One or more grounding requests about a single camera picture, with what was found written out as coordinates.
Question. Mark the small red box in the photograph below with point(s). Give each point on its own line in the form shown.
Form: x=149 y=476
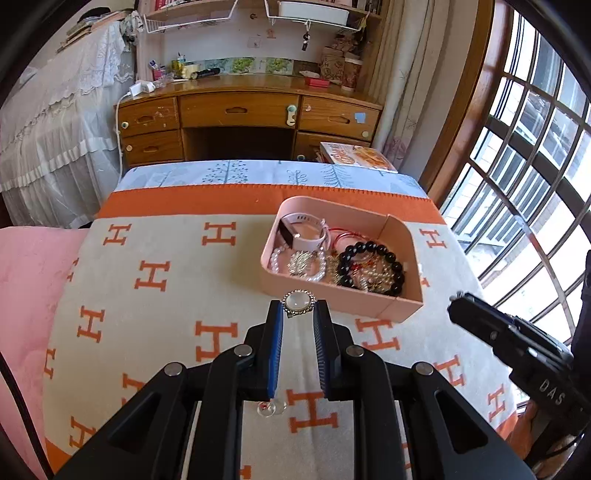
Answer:
x=316 y=82

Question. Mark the stack of books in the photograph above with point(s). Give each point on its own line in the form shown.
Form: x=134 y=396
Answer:
x=87 y=27

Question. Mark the strip of plant pictures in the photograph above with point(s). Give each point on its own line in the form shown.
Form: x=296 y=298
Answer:
x=254 y=65

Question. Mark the floral paper bag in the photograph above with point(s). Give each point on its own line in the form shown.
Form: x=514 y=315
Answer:
x=331 y=64

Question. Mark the pale floral curtain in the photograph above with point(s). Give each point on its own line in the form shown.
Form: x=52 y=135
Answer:
x=406 y=92

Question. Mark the orange patterned blanket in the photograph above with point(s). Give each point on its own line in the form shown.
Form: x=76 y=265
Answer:
x=184 y=258

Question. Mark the hanging keys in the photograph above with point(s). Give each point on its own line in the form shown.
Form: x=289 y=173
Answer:
x=304 y=41

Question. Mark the wooden desk with drawers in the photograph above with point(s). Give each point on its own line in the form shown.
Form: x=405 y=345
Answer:
x=240 y=110

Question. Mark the clear jar white lid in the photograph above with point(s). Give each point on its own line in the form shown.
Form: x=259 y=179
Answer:
x=352 y=74

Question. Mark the food magazine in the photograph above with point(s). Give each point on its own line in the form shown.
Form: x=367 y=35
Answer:
x=360 y=157

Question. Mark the barred window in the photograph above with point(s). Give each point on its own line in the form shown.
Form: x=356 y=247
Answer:
x=531 y=138

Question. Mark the wooden bookshelf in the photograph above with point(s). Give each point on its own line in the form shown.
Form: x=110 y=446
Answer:
x=198 y=7

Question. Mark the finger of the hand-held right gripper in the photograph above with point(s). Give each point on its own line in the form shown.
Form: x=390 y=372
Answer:
x=480 y=325
x=540 y=341

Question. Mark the pink blanket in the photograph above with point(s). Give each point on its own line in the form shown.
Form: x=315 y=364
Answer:
x=27 y=277

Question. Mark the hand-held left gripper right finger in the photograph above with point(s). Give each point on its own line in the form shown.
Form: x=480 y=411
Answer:
x=321 y=355

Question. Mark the white lace furniture cover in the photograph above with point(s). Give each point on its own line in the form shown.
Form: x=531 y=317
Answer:
x=55 y=115

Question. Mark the white charger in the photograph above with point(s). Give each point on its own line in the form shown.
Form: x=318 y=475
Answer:
x=142 y=89

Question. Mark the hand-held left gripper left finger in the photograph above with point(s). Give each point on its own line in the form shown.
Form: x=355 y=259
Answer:
x=277 y=350

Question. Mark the black flashlight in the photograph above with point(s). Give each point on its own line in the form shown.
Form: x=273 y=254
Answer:
x=206 y=73

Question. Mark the pink storage box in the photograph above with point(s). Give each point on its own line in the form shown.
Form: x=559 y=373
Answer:
x=360 y=307

